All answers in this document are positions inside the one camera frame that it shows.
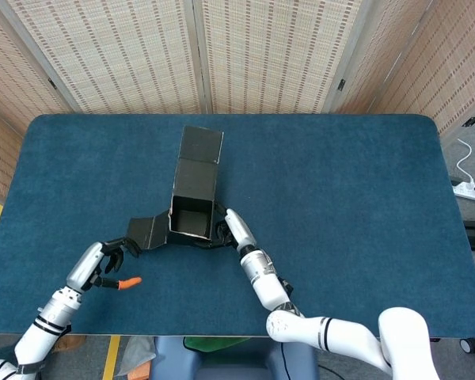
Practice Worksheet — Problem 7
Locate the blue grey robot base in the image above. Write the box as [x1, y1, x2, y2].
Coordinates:
[148, 336, 321, 380]

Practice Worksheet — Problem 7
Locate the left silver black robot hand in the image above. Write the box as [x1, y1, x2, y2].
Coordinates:
[65, 237, 143, 295]

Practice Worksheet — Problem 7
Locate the brown round object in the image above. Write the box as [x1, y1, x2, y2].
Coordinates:
[53, 335, 85, 353]

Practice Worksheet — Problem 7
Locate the white power strip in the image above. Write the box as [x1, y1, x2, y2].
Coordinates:
[452, 180, 475, 203]

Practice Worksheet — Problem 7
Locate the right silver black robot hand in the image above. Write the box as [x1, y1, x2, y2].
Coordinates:
[193, 204, 258, 254]

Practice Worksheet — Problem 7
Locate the white power cable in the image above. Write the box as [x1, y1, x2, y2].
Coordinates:
[455, 138, 475, 187]

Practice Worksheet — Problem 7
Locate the blue felt table cover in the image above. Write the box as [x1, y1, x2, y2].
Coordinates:
[0, 113, 475, 337]

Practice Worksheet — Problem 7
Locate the green sheet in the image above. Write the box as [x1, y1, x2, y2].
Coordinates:
[183, 336, 254, 352]

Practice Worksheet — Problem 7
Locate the woven folding screen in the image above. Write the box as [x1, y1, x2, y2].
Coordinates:
[0, 0, 475, 201]

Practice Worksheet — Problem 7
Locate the grey plastic bag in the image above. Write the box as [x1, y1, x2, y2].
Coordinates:
[118, 336, 158, 377]

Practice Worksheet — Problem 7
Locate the black cardboard box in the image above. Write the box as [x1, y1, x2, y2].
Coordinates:
[126, 125, 227, 258]

